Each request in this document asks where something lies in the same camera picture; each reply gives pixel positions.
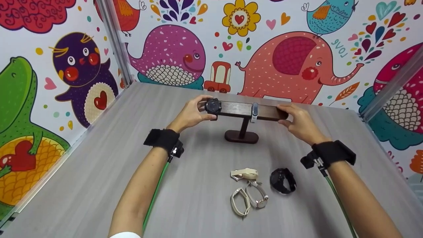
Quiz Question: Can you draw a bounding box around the person's right forearm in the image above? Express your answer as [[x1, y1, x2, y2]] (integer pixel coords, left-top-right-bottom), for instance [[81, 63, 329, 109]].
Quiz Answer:
[[325, 161, 404, 238]]

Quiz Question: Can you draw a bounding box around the dark wooden watch stand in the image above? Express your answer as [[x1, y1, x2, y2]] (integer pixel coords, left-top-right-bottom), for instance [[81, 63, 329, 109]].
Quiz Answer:
[[198, 99, 289, 144]]

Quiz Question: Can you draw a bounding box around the person's left forearm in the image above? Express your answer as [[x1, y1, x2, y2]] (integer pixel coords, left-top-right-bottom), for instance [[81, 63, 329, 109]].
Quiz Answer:
[[108, 147, 169, 238]]

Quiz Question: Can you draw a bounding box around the beige oval bracelet band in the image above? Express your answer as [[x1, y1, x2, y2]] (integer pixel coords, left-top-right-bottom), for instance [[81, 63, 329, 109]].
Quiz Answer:
[[230, 187, 251, 217]]

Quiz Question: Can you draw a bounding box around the silver white strap watch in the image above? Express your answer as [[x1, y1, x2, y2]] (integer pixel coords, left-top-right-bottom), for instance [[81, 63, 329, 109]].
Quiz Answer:
[[245, 180, 269, 209]]

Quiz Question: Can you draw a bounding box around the person's right hand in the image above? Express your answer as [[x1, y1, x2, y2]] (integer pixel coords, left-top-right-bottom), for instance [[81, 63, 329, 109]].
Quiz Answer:
[[277, 103, 331, 146]]

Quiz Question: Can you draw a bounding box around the beige strap watch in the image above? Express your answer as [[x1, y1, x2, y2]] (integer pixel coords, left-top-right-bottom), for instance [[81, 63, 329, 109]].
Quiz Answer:
[[230, 168, 259, 182]]

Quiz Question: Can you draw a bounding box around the black round sports watch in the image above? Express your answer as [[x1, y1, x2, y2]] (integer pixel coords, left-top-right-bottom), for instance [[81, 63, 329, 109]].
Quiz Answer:
[[204, 98, 223, 121]]

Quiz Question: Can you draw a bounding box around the black chunky digital watch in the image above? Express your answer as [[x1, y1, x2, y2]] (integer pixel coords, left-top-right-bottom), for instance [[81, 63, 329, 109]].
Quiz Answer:
[[269, 168, 297, 195]]

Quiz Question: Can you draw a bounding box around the person's left hand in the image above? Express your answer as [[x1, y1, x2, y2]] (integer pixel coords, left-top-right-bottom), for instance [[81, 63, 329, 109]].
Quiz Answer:
[[167, 95, 217, 134]]

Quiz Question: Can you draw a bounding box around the black wrist band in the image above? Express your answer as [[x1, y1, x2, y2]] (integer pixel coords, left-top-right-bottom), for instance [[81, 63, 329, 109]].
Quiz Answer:
[[142, 129, 185, 233], [300, 140, 358, 238]]

